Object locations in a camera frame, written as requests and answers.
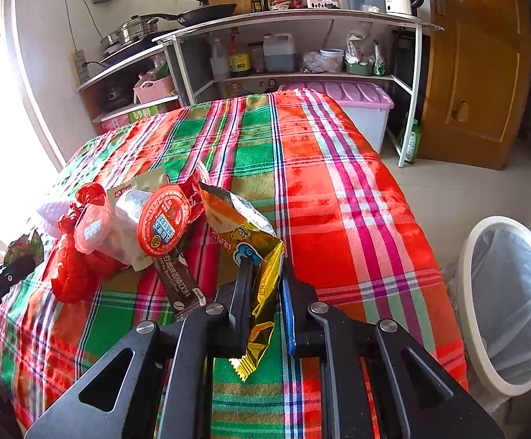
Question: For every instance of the large red lid jelly cup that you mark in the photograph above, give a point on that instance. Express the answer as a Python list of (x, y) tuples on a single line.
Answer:
[(164, 222)]

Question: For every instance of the black gas stove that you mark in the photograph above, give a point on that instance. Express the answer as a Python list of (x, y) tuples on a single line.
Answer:
[(110, 95)]

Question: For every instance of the crumpled clear plastic bag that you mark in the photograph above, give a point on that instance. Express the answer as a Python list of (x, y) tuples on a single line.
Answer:
[(312, 62)]

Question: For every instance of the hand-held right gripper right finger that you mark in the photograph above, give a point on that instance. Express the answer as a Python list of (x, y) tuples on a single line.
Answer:
[(288, 315)]

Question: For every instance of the white jug with dark liquid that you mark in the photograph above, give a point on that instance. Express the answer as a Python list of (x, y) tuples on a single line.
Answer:
[(278, 54)]

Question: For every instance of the yellow cooking oil bottle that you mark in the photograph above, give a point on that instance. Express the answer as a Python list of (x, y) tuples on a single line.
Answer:
[(234, 89)]

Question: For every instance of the large red plastic wrapper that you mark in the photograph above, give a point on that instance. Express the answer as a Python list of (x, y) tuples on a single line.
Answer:
[(71, 272)]

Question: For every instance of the soy sauce bottle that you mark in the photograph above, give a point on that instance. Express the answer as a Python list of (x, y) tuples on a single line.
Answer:
[(239, 57)]

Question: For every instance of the plaid blanket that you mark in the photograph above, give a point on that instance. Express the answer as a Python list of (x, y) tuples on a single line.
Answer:
[(320, 183)]

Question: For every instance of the beige brown pouch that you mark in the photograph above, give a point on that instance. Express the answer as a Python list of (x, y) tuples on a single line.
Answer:
[(150, 180)]

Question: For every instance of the brown coffee drink packet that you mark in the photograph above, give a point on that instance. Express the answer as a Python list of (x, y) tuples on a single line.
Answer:
[(178, 279)]

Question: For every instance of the clear bin liner bag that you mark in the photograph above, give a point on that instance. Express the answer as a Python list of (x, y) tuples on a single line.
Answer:
[(512, 292)]

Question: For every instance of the white foam packing piece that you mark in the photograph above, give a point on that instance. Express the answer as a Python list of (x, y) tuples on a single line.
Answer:
[(51, 215)]

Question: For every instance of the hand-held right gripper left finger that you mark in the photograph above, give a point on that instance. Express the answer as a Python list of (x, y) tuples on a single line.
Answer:
[(244, 283)]

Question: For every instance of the dark glass jar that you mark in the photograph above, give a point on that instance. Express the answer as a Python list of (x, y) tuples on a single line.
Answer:
[(256, 58)]

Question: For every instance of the narrow white metal shelf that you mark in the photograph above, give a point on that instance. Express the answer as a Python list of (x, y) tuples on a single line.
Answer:
[(123, 67)]

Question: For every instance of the wide white metal shelf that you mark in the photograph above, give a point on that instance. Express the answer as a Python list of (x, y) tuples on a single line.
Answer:
[(270, 19)]

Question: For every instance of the white lidded tub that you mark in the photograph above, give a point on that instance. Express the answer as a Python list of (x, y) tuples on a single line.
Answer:
[(332, 59)]

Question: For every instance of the pink woven basket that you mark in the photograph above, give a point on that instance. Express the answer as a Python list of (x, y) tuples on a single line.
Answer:
[(153, 90)]

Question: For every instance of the black appliance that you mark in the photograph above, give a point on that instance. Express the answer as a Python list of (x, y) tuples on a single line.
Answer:
[(407, 55)]

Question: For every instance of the steel steamer pot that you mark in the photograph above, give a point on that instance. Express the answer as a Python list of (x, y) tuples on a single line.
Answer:
[(132, 32)]

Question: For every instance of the wooden door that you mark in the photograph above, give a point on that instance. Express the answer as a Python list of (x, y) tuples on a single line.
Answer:
[(475, 77)]

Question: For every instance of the beige power strip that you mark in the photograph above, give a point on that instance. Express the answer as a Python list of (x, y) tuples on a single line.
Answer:
[(80, 66)]

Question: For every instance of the pink lid storage box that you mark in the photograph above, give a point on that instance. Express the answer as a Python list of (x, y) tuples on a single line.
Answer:
[(352, 96)]

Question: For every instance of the bright window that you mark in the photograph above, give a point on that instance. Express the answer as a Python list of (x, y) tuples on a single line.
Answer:
[(0, 123)]

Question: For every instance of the crumpled red wrapper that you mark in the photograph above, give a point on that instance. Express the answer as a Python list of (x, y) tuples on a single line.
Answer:
[(89, 193)]

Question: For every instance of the white trash bin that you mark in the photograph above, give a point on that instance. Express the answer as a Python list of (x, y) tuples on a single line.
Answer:
[(464, 283)]

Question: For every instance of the clear plastic bottle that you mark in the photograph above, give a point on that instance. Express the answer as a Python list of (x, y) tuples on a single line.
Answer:
[(219, 60)]

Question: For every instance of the bag of vegetables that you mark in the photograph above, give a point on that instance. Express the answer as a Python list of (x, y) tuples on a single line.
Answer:
[(161, 71)]

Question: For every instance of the red snack wrapper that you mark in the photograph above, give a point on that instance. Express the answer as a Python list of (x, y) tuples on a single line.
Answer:
[(195, 199)]

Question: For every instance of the small red lid jelly cup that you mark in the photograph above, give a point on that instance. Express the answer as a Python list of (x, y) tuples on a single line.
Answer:
[(92, 228)]

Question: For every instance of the green cardboard box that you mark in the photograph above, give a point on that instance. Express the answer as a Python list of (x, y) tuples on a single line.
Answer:
[(144, 112)]

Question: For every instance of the dark green snack wrapper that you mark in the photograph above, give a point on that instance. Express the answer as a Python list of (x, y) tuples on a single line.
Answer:
[(25, 244)]

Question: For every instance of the green basket with bags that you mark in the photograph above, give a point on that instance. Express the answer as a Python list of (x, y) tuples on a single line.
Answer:
[(359, 61)]

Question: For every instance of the small dark bottle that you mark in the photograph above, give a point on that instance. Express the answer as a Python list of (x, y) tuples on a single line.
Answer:
[(270, 86)]

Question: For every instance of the black frying pan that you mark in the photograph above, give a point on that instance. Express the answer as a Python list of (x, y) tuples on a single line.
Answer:
[(206, 13)]

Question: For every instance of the black induction cooker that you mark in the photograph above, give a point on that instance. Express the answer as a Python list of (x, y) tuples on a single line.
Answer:
[(123, 54)]

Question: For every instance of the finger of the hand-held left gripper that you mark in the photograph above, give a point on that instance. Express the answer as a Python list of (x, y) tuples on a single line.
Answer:
[(4, 276)]

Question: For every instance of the gold foil snack wrapper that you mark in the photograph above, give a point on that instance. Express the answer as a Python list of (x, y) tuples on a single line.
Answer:
[(247, 233)]

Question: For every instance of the pink cardboard box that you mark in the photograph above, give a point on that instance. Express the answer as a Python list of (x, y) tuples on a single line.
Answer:
[(112, 123)]

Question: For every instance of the green plastic bottle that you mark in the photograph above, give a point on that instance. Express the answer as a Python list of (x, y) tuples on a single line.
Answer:
[(411, 144)]

